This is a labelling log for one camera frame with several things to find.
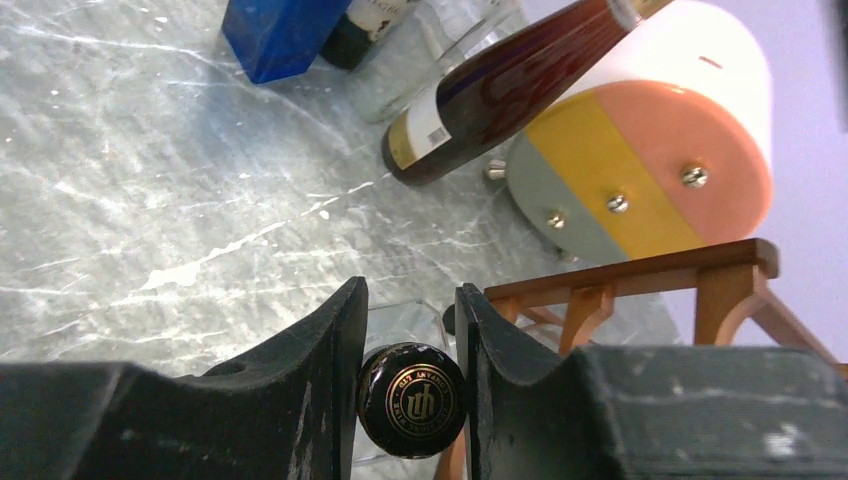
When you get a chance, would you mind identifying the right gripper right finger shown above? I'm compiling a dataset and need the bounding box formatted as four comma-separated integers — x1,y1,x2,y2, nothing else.
455,284,847,479

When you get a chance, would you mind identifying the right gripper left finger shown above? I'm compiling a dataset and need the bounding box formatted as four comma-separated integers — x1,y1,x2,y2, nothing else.
1,277,368,479

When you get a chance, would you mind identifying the small clear black-cap bottle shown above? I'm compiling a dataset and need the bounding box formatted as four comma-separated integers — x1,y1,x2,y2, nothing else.
353,300,466,466

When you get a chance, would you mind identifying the gold-foil dark wine bottle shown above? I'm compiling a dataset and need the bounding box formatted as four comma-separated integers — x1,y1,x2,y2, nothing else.
381,0,669,185

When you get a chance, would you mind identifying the clear square glass bottle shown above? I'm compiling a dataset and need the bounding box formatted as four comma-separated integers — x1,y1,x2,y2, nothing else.
348,1,528,123

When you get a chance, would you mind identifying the blue glass bottle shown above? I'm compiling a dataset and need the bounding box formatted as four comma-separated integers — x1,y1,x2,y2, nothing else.
221,0,350,84

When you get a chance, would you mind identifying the dark green wine bottle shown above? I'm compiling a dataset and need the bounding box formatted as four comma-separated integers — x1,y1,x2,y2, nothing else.
320,0,419,71

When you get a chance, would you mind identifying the round cream drawer cabinet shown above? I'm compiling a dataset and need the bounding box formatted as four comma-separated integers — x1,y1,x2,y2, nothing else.
486,1,774,264

